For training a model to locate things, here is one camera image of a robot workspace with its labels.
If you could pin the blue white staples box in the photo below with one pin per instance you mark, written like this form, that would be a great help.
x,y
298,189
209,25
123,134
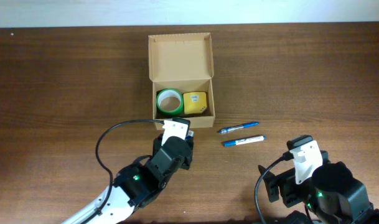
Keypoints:
x,y
189,135

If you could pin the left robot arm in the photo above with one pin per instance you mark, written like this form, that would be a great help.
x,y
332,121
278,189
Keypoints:
x,y
140,183

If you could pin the blue white marker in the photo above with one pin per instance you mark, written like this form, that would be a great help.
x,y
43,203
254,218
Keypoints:
x,y
248,140

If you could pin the blue ballpoint pen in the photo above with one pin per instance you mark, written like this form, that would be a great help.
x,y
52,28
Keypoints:
x,y
238,127

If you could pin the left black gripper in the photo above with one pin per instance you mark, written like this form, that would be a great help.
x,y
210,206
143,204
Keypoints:
x,y
189,150

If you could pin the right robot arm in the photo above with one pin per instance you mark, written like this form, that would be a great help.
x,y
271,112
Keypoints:
x,y
339,196

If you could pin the green tape roll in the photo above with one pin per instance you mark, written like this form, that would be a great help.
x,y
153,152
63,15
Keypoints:
x,y
170,101

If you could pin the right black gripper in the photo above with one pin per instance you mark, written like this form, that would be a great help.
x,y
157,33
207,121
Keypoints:
x,y
277,184

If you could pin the yellow sticky note pad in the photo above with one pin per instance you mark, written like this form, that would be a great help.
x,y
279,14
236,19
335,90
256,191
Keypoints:
x,y
195,102

